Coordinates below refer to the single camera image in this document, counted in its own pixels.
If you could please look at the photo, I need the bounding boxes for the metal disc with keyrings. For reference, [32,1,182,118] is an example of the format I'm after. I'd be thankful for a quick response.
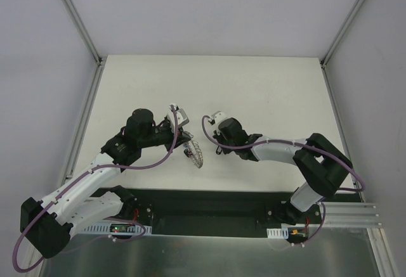
[184,139,204,169]

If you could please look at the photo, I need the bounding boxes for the black key fob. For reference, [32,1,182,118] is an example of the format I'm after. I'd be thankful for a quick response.
[184,149,193,158]

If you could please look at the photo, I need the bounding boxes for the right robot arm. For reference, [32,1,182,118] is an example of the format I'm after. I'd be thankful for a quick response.
[209,114,353,225]

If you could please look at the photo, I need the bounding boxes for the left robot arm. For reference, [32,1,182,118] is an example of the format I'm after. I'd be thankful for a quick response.
[20,105,190,259]

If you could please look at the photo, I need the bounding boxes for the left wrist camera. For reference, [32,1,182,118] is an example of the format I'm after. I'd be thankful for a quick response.
[167,103,190,130]

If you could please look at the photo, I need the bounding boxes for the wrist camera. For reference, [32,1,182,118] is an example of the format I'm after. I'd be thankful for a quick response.
[209,111,228,126]
[167,103,190,130]

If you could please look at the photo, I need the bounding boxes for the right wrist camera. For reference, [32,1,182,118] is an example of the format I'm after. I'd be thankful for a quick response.
[209,111,228,126]

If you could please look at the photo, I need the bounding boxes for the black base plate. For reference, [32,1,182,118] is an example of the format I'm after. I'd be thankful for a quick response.
[95,188,364,236]

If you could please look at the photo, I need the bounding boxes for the left cable duct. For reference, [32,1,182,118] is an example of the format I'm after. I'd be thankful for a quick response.
[79,221,152,236]

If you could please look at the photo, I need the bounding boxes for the cable duct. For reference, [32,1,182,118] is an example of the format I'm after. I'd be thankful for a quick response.
[79,221,152,236]
[266,228,289,240]

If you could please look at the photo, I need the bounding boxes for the right cable duct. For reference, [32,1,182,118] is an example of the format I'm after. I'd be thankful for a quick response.
[266,228,289,240]

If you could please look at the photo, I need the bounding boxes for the left aluminium frame post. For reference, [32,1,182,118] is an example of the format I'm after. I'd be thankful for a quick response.
[61,0,103,66]

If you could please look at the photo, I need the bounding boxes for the aluminium frame post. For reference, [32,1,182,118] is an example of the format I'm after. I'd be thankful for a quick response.
[320,0,366,69]
[61,0,103,66]

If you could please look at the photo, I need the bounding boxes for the right aluminium frame post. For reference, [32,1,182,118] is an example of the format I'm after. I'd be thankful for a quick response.
[320,0,366,69]

